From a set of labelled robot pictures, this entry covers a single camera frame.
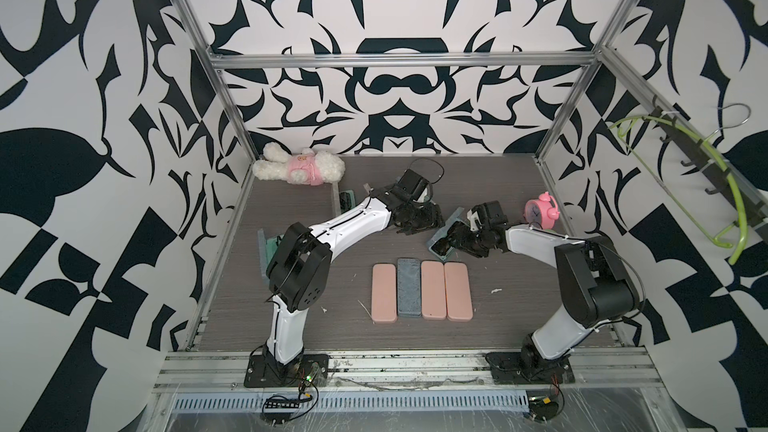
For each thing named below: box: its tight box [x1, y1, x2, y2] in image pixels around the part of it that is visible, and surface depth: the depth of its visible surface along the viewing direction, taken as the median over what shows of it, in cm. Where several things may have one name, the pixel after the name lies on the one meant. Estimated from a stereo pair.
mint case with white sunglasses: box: [397, 258, 421, 318], surface depth 87 cm
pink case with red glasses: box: [371, 263, 398, 324], surface depth 85 cm
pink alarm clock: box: [523, 191, 561, 230], surface depth 95 cm
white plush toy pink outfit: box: [252, 142, 346, 186], surface depth 107 cm
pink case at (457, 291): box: [444, 261, 473, 322], surface depth 86 cm
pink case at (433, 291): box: [421, 260, 447, 321], surface depth 87 cm
